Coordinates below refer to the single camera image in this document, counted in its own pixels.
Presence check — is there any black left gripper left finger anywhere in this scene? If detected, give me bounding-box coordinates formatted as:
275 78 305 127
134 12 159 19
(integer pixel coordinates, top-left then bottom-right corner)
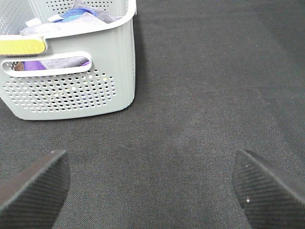
0 150 70 229

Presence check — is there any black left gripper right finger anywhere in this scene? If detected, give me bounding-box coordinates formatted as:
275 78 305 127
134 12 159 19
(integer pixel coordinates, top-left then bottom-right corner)
232 149 305 229

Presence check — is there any grey perforated plastic basket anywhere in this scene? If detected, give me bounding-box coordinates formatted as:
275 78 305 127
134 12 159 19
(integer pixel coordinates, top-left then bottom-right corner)
0 0 136 120

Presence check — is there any purple towel in basket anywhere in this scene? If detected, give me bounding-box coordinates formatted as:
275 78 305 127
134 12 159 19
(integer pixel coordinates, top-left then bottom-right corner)
23 58 90 71

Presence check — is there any grey towel in basket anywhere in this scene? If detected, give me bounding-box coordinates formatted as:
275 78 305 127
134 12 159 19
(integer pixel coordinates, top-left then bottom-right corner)
20 0 121 36

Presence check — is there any blue towel in basket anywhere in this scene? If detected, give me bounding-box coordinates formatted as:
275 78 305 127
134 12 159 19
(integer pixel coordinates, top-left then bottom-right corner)
52 8 97 22

